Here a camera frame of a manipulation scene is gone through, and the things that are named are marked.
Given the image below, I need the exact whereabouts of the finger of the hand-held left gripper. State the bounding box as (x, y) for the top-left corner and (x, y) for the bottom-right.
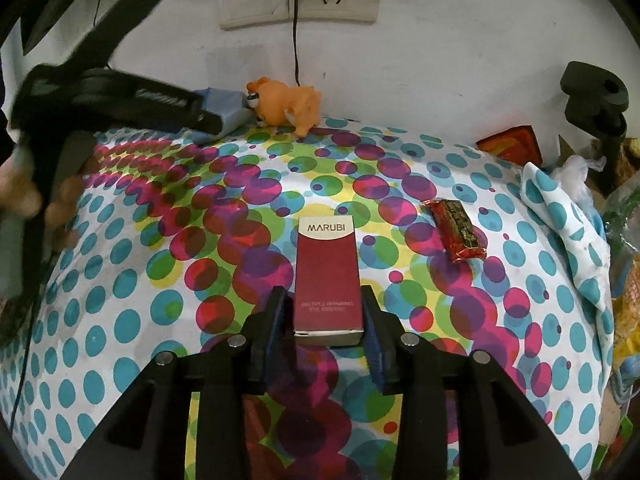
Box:
(112, 71), (224, 137)

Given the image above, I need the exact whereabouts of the person's left hand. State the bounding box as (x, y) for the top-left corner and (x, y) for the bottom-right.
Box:
(0, 152), (101, 251)

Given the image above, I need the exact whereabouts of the black bar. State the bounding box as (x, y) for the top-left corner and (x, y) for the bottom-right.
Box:
(65, 0), (172, 71)

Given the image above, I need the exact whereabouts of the wall plate with round hole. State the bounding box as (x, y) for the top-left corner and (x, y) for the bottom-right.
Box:
(216, 0), (292, 31)

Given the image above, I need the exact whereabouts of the yellow packaging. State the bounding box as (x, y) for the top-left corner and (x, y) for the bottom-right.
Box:
(612, 280), (640, 361)

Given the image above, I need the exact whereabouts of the green plastic packaging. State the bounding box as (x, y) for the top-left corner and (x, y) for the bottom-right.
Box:
(600, 180), (640, 261)

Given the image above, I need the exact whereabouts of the dark monitor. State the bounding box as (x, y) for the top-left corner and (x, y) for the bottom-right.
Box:
(20, 0), (73, 58)

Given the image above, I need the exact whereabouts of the black clamp stand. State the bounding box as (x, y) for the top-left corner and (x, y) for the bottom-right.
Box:
(560, 61), (630, 198)

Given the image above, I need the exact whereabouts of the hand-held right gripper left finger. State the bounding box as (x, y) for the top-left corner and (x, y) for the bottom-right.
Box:
(62, 286), (293, 480)

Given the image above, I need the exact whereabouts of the red candy wrapper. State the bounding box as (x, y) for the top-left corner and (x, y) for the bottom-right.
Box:
(420, 199), (487, 263)

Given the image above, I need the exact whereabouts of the red packet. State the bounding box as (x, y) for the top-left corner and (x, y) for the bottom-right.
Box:
(475, 125), (543, 166)

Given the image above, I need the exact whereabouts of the monitor power cable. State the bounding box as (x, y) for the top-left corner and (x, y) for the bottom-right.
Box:
(95, 0), (108, 68)

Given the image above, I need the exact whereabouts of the maroon cosmetic box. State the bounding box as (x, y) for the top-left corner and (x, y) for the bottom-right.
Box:
(292, 216), (365, 348)

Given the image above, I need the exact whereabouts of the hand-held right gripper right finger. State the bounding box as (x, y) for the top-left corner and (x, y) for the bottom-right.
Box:
(360, 285), (583, 480)

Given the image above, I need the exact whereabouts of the polka dot tablecloth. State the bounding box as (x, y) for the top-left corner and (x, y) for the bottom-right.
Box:
(0, 115), (618, 480)

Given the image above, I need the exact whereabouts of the blue sock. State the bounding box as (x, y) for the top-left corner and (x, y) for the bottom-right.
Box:
(172, 87), (256, 145)

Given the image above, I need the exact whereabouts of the orange toy dog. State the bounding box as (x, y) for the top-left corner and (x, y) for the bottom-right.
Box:
(244, 76), (323, 138)

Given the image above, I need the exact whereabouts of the white plastic bag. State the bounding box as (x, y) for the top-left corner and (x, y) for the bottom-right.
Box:
(550, 154), (606, 196)

